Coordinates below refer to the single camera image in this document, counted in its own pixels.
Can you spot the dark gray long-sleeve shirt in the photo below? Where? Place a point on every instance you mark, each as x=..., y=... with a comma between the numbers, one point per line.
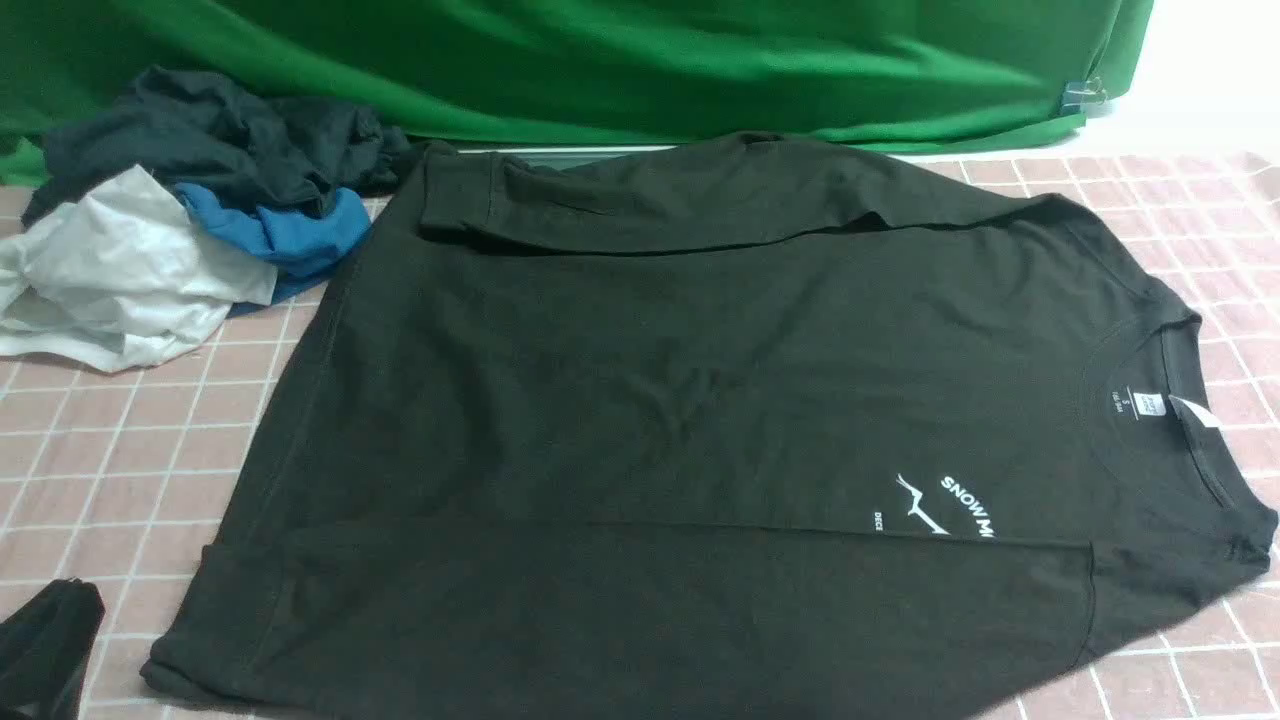
x=753, y=428

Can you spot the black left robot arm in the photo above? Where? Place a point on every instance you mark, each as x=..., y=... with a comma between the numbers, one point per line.
x=45, y=651

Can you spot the crumpled blue garment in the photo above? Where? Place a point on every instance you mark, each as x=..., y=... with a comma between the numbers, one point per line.
x=305, y=251

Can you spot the green backdrop cloth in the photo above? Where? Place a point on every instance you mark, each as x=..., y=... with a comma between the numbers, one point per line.
x=932, y=77

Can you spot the crumpled black garment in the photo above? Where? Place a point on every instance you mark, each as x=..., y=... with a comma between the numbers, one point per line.
x=191, y=126

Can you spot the metal binder clip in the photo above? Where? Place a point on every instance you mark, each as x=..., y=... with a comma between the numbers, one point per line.
x=1081, y=96

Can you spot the pink checkered tablecloth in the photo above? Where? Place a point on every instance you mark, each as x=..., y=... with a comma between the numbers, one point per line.
x=120, y=479

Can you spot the crumpled white garment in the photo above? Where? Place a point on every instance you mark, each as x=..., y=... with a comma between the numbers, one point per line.
x=122, y=278

